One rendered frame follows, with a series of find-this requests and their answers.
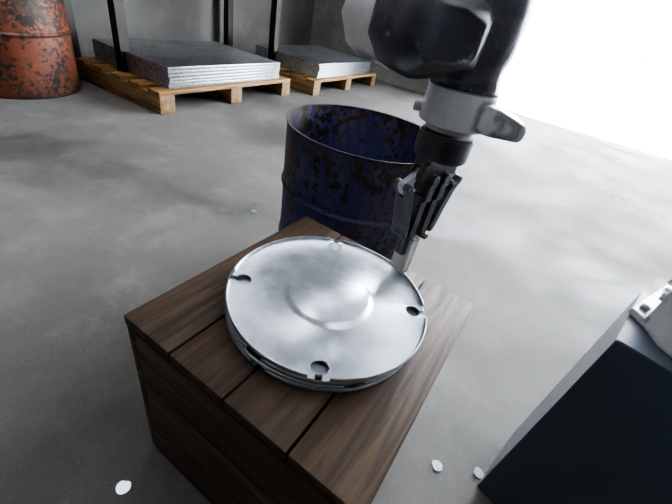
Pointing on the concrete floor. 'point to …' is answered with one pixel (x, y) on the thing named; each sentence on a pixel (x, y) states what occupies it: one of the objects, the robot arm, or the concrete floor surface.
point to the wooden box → (274, 398)
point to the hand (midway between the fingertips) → (404, 251)
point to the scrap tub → (346, 170)
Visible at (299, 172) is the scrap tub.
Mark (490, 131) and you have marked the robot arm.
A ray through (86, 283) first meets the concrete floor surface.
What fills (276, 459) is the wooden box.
